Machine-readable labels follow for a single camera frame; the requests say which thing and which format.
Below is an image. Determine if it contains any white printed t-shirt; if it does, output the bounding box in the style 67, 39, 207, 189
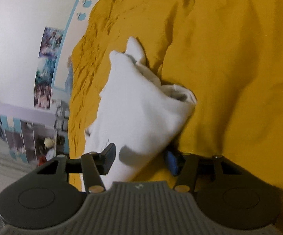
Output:
84, 37, 197, 189

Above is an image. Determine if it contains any cluttered desk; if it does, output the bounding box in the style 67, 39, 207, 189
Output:
36, 100, 69, 166

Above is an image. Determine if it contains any purple bookshelf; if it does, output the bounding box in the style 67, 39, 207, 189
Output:
0, 103, 56, 163

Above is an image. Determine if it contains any blue pillow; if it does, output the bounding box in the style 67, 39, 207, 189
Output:
65, 56, 73, 96

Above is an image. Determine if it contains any mustard yellow bed quilt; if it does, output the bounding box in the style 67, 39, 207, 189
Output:
68, 0, 283, 233

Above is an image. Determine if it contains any anime poster strip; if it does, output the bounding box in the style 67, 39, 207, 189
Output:
34, 27, 63, 110

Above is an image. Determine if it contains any white blue bed headboard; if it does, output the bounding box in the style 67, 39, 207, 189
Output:
52, 0, 99, 91

